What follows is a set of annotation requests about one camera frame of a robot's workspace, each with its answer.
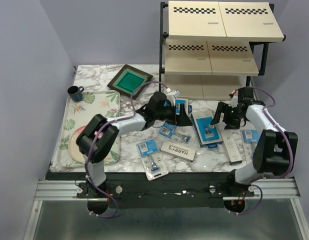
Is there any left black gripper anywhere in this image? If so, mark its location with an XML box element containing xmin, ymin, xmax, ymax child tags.
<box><xmin>154</xmin><ymin>103</ymin><xmax>193</xmax><ymax>127</ymax></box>

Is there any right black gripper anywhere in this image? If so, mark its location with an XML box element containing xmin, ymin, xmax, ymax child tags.
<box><xmin>210</xmin><ymin>101</ymin><xmax>244</xmax><ymax>130</ymax></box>

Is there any blue Harry's razor box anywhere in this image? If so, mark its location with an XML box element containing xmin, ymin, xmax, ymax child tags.
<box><xmin>191</xmin><ymin>110</ymin><xmax>223</xmax><ymax>149</ymax></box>
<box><xmin>174</xmin><ymin>98</ymin><xmax>192</xmax><ymax>115</ymax></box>

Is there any blister razor pack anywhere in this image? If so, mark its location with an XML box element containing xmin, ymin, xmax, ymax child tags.
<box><xmin>159</xmin><ymin>123</ymin><xmax>195</xmax><ymax>147</ymax></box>
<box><xmin>241</xmin><ymin>129</ymin><xmax>260</xmax><ymax>164</ymax></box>
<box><xmin>136</xmin><ymin>139</ymin><xmax>169</xmax><ymax>181</ymax></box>

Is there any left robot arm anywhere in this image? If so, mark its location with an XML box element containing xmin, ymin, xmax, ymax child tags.
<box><xmin>76</xmin><ymin>91</ymin><xmax>192</xmax><ymax>198</ymax></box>

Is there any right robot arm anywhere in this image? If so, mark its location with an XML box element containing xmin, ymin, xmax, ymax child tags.
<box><xmin>211</xmin><ymin>86</ymin><xmax>298</xmax><ymax>196</ymax></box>

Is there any bottom left beige shelf board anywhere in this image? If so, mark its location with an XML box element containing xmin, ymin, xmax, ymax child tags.
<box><xmin>163</xmin><ymin>74</ymin><xmax>204</xmax><ymax>100</ymax></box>

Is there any middle left beige shelf board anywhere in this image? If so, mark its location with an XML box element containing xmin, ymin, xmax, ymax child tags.
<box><xmin>164</xmin><ymin>39</ymin><xmax>212</xmax><ymax>76</ymax></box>

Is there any middle right beige shelf board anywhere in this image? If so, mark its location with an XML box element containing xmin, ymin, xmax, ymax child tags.
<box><xmin>207</xmin><ymin>41</ymin><xmax>259</xmax><ymax>76</ymax></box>

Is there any tall white slim box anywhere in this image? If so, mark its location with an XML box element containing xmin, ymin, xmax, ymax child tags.
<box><xmin>220</xmin><ymin>130</ymin><xmax>243</xmax><ymax>165</ymax></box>

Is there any white Harry's box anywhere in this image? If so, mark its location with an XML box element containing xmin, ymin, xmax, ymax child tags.
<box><xmin>160</xmin><ymin>141</ymin><xmax>196</xmax><ymax>162</ymax></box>

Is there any square green ceramic plate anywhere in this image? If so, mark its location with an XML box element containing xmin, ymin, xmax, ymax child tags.
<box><xmin>107</xmin><ymin>64</ymin><xmax>153</xmax><ymax>97</ymax></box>

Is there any floral leaf serving tray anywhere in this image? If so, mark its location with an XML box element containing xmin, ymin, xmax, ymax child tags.
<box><xmin>52</xmin><ymin>90</ymin><xmax>120</xmax><ymax>171</ymax></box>

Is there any dark blue mug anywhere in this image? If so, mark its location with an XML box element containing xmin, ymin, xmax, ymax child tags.
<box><xmin>67</xmin><ymin>85</ymin><xmax>84</xmax><ymax>103</ymax></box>

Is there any pink cream round plate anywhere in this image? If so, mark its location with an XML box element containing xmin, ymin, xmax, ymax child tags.
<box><xmin>68</xmin><ymin>125</ymin><xmax>86</xmax><ymax>164</ymax></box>

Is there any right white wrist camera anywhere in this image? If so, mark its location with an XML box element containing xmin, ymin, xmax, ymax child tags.
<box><xmin>228</xmin><ymin>90</ymin><xmax>239</xmax><ymax>108</ymax></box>

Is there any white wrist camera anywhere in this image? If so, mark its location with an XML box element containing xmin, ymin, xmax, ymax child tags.
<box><xmin>228</xmin><ymin>90</ymin><xmax>239</xmax><ymax>108</ymax></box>
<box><xmin>166</xmin><ymin>88</ymin><xmax>181</xmax><ymax>106</ymax></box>

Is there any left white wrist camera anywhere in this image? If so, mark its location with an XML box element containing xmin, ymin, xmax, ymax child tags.
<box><xmin>166</xmin><ymin>88</ymin><xmax>181</xmax><ymax>106</ymax></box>

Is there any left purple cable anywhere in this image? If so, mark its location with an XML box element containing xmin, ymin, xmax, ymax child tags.
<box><xmin>84</xmin><ymin>81</ymin><xmax>170</xmax><ymax>220</ymax></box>

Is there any aluminium rail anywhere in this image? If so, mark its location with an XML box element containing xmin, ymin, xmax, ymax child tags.
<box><xmin>35</xmin><ymin>178</ymin><xmax>301</xmax><ymax>201</ymax></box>

